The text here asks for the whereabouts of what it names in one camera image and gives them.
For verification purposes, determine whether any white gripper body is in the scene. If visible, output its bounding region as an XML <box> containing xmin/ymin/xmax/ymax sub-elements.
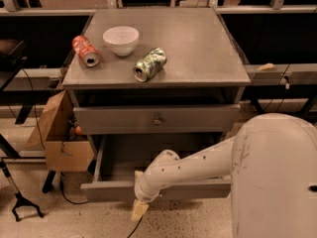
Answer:
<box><xmin>134</xmin><ymin>179</ymin><xmax>161</xmax><ymax>203</ymax></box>

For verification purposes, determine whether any black grabber tool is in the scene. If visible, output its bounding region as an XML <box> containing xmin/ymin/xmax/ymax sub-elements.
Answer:
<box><xmin>0</xmin><ymin>158</ymin><xmax>44</xmax><ymax>222</ymax></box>

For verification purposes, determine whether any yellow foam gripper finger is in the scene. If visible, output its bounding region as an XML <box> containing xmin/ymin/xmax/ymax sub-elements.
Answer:
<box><xmin>131</xmin><ymin>199</ymin><xmax>149</xmax><ymax>222</ymax></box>

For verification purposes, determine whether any small foam piece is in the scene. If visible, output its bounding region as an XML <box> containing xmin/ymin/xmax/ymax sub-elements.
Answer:
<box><xmin>257</xmin><ymin>62</ymin><xmax>274</xmax><ymax>71</ymax></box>

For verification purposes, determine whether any orange soda can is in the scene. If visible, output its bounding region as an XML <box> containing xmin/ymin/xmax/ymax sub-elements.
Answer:
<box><xmin>72</xmin><ymin>36</ymin><xmax>99</xmax><ymax>67</ymax></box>

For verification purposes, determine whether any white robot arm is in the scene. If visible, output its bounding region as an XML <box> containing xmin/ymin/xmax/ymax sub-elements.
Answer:
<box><xmin>132</xmin><ymin>113</ymin><xmax>317</xmax><ymax>238</ymax></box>

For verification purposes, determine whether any grey rail frame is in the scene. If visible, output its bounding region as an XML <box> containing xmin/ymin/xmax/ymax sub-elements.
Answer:
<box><xmin>0</xmin><ymin>3</ymin><xmax>317</xmax><ymax>93</ymax></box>

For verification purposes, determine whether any grey drawer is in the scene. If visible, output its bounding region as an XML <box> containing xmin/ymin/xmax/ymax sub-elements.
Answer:
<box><xmin>73</xmin><ymin>104</ymin><xmax>240</xmax><ymax>135</ymax></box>
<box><xmin>81</xmin><ymin>133</ymin><xmax>230</xmax><ymax>202</ymax></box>

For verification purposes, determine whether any green soda can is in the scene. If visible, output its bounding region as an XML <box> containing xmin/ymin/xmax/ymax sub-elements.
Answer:
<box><xmin>133</xmin><ymin>48</ymin><xmax>167</xmax><ymax>82</ymax></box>

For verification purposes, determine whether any grey top drawer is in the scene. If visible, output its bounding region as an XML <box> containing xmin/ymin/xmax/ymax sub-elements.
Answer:
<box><xmin>73</xmin><ymin>104</ymin><xmax>240</xmax><ymax>135</ymax></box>

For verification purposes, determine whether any black floor cable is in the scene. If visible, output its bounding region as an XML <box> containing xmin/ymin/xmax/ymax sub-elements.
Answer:
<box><xmin>58</xmin><ymin>172</ymin><xmax>143</xmax><ymax>238</ymax></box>

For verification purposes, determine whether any white ceramic bowl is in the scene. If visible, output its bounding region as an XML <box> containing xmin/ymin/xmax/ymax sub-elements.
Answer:
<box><xmin>103</xmin><ymin>26</ymin><xmax>140</xmax><ymax>57</ymax></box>

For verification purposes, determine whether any cardboard box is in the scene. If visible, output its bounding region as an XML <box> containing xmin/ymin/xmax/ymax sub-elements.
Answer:
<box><xmin>25</xmin><ymin>90</ymin><xmax>94</xmax><ymax>172</ymax></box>

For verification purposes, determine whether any grey drawer cabinet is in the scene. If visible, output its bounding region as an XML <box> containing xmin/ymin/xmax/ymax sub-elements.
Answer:
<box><xmin>61</xmin><ymin>7</ymin><xmax>252</xmax><ymax>197</ymax></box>

